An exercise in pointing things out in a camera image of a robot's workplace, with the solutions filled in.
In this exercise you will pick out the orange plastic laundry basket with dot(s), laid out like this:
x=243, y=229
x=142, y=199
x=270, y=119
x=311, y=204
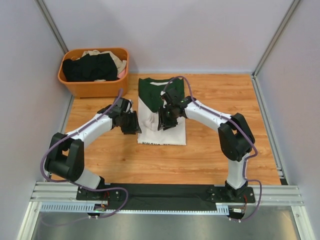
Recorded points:
x=96, y=89

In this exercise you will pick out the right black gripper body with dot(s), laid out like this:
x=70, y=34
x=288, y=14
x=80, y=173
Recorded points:
x=171, y=107

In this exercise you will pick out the beige t-shirt in basket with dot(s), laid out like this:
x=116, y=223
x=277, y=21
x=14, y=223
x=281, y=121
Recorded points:
x=120, y=64

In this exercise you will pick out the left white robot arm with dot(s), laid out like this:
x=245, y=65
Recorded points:
x=66, y=154

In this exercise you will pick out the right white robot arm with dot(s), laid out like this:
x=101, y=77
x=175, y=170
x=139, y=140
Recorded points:
x=235, y=137

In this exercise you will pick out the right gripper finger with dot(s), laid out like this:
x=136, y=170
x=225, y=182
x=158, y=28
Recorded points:
x=161, y=118
x=168, y=124

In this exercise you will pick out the black base mat strip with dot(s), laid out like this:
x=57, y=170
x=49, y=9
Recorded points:
x=168, y=197

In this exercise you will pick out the black t-shirt in basket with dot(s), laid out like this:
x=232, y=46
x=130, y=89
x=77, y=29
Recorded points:
x=90, y=68

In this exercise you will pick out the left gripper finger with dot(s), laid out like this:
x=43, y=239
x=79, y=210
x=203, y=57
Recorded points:
x=131, y=130
x=134, y=122

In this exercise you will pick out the left aluminium frame post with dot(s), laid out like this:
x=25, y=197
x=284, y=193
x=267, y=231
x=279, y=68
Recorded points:
x=42, y=6

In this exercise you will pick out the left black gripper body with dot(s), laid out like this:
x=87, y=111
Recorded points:
x=118, y=125

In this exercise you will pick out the right aluminium frame post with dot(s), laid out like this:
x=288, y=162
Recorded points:
x=276, y=37

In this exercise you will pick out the aluminium frame post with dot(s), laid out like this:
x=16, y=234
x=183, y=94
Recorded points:
x=42, y=6
x=276, y=37

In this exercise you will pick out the pink garment in basket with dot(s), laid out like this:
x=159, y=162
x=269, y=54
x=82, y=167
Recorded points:
x=122, y=74

